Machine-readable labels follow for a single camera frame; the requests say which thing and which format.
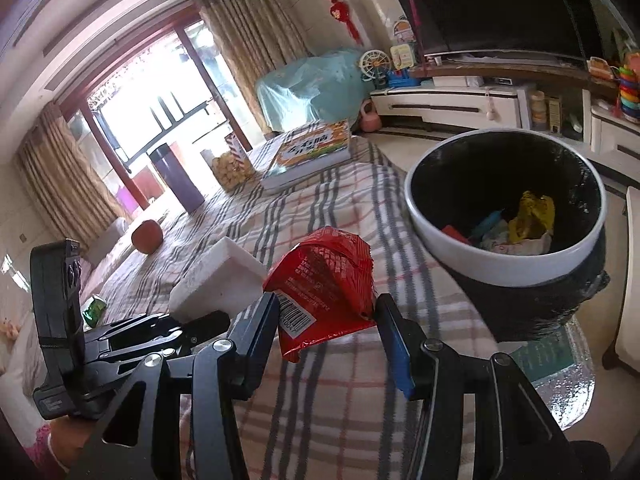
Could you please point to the beige patterned curtain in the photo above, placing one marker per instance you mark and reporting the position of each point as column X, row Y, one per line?
column 250, row 50
column 65, row 175

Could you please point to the white and brown television cabinet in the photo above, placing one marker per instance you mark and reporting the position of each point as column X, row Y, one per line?
column 450, row 105

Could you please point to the white chair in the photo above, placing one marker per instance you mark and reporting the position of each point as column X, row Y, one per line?
column 627, row 285

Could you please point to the white ferris wheel toy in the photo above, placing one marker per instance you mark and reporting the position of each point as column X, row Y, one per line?
column 374, row 66

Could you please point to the yellow wrapper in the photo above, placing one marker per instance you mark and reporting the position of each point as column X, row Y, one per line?
column 532, row 215

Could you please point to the black television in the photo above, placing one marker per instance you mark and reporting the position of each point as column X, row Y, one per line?
column 500, row 5

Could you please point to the silver foil mat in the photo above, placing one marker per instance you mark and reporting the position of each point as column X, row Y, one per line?
column 565, row 385

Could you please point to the red snack bag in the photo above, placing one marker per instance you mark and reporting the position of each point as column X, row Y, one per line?
column 325, row 280

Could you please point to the white plastic bag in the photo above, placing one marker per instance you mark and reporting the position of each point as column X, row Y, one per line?
column 520, row 246

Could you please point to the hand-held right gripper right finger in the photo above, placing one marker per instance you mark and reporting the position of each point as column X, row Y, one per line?
column 400, row 357

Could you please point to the pale yellow toy box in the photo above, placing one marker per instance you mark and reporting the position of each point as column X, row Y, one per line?
column 401, row 55

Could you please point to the blue wrapper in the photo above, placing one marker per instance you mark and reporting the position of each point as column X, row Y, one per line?
column 485, row 224

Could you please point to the clear cookie jar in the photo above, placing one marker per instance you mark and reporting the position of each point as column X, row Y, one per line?
column 230, row 167

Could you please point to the teal plastic cover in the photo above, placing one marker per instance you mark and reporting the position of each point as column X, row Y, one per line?
column 315, row 90

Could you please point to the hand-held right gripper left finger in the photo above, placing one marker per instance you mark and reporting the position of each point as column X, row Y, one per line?
column 267, row 322

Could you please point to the white foam block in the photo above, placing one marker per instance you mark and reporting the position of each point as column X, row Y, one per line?
column 220, row 275

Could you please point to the green can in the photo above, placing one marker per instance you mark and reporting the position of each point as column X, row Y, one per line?
column 95, row 310

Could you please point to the blue toy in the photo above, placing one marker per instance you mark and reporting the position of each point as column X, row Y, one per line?
column 400, row 79

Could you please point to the red hanging ornament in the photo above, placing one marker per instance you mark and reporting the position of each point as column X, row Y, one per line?
column 340, row 10

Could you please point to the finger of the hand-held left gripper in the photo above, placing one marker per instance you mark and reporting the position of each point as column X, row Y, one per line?
column 145, row 330

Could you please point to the pink kettlebell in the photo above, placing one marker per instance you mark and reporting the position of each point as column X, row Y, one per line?
column 371, row 119

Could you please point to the person's left forearm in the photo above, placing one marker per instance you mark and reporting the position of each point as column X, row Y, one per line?
column 75, row 442

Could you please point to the red and white carton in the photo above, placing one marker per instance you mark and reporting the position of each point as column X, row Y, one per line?
column 455, row 234

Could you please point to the purple drink bottle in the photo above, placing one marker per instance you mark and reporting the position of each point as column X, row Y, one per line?
column 175, row 177

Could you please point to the red apple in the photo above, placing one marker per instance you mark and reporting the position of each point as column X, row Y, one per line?
column 146, row 236

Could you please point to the white bin with black liner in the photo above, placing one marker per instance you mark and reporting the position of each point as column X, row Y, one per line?
column 505, row 280

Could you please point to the colourful thick book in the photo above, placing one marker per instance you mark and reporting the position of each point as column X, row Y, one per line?
column 307, row 152

